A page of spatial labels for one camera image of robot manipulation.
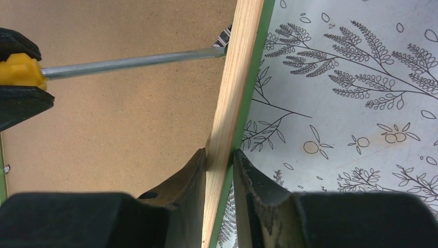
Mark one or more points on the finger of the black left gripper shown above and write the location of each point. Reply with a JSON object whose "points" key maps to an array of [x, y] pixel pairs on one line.
{"points": [[19, 103], [13, 42]]}

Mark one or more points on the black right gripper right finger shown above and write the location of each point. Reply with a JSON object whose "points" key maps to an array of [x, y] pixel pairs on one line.
{"points": [[268, 215]]}

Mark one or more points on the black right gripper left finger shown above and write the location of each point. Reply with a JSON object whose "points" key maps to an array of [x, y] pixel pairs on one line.
{"points": [[169, 215]]}

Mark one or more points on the green wooden picture frame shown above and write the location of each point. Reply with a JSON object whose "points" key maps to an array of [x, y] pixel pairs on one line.
{"points": [[247, 20]]}

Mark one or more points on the floral tablecloth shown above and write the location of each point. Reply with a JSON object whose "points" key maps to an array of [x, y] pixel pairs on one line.
{"points": [[344, 101]]}

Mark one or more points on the brown frame backing board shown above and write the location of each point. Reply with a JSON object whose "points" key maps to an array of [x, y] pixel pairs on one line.
{"points": [[125, 130]]}

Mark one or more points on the metal frame clip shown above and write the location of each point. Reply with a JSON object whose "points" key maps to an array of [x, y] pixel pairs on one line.
{"points": [[223, 38]]}

